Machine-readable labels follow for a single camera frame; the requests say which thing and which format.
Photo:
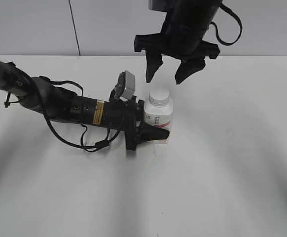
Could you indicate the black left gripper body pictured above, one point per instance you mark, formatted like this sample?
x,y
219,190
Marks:
x,y
124,116

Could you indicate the white yili yogurt bottle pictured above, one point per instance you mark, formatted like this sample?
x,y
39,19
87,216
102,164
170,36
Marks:
x,y
159,115

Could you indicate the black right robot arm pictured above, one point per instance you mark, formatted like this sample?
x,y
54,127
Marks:
x,y
194,4

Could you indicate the white bottle cap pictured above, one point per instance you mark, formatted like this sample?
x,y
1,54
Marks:
x,y
159,97

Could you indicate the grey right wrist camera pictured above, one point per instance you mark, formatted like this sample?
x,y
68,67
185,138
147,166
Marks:
x,y
158,5

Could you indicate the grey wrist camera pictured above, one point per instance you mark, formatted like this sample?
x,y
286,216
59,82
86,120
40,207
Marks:
x,y
126,85
158,5

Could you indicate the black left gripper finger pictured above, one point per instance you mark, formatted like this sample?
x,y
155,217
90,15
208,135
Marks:
x,y
149,133

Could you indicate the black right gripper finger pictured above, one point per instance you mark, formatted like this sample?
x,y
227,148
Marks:
x,y
188,68
153,63

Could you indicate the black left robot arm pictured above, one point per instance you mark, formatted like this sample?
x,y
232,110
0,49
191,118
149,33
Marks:
x,y
47,97

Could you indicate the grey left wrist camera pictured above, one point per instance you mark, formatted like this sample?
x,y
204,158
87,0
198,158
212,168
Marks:
x,y
126,85

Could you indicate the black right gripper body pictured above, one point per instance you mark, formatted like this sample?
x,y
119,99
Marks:
x,y
181,36

